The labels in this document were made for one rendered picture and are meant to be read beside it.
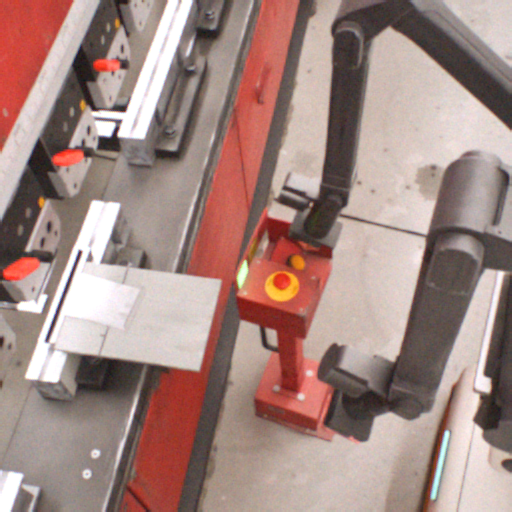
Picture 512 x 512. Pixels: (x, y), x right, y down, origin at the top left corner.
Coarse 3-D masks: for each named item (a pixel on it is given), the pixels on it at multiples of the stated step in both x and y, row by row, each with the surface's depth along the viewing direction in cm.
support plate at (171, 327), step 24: (96, 264) 133; (168, 288) 129; (192, 288) 129; (216, 288) 128; (144, 312) 127; (168, 312) 126; (192, 312) 126; (72, 336) 125; (96, 336) 125; (120, 336) 125; (144, 336) 124; (168, 336) 124; (192, 336) 124; (144, 360) 122; (168, 360) 121; (192, 360) 121
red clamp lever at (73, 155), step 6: (66, 150) 109; (72, 150) 110; (78, 150) 113; (84, 150) 113; (90, 150) 113; (60, 156) 106; (66, 156) 106; (72, 156) 107; (78, 156) 109; (84, 156) 113; (90, 156) 113; (54, 162) 106; (60, 162) 106; (66, 162) 106; (72, 162) 107
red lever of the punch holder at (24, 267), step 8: (24, 256) 104; (32, 256) 102; (40, 256) 102; (48, 256) 103; (16, 264) 97; (24, 264) 98; (32, 264) 99; (8, 272) 96; (16, 272) 95; (24, 272) 97; (32, 272) 100; (16, 280) 96
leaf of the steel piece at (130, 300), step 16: (96, 288) 130; (112, 288) 130; (128, 288) 129; (144, 288) 128; (96, 304) 128; (112, 304) 128; (128, 304) 128; (96, 320) 126; (112, 320) 126; (128, 320) 124
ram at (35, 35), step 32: (0, 0) 91; (32, 0) 98; (64, 0) 107; (96, 0) 118; (0, 32) 91; (32, 32) 99; (0, 64) 92; (32, 64) 100; (64, 64) 110; (0, 96) 93; (0, 128) 94; (32, 128) 103; (0, 192) 96
